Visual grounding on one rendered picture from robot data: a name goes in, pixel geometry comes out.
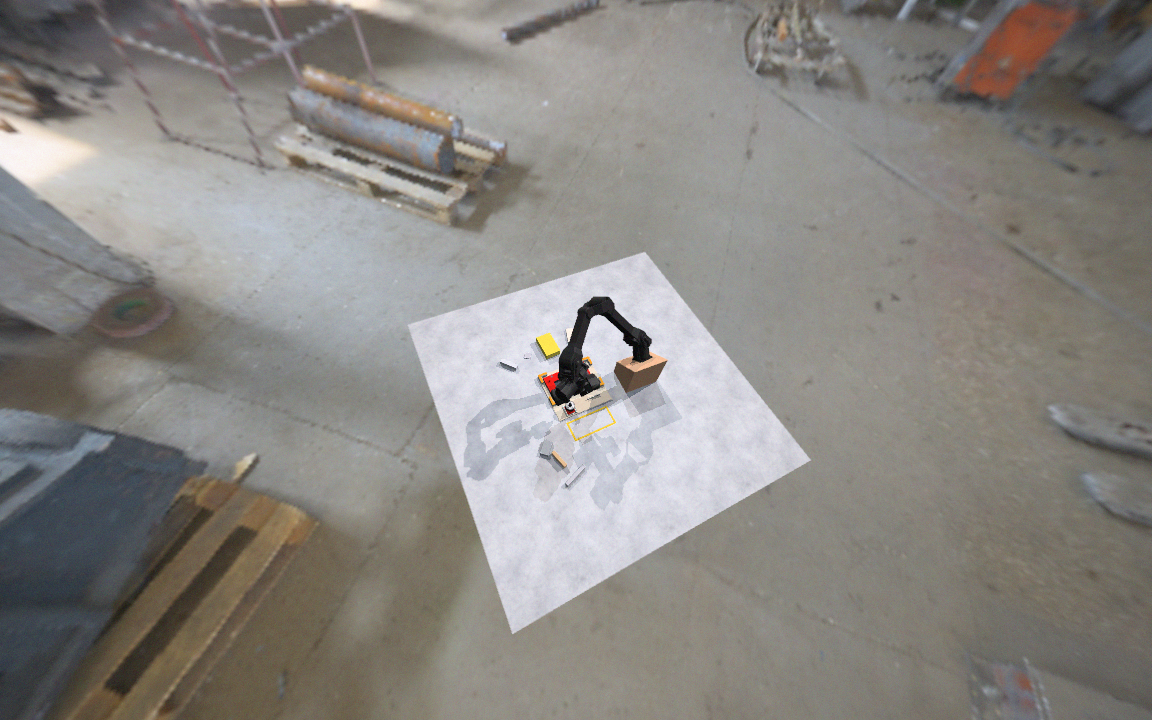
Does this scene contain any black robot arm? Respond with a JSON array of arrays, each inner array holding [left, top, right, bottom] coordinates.
[[555, 296, 653, 402]]

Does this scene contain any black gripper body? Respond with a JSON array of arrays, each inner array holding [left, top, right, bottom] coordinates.
[[551, 373, 600, 406]]

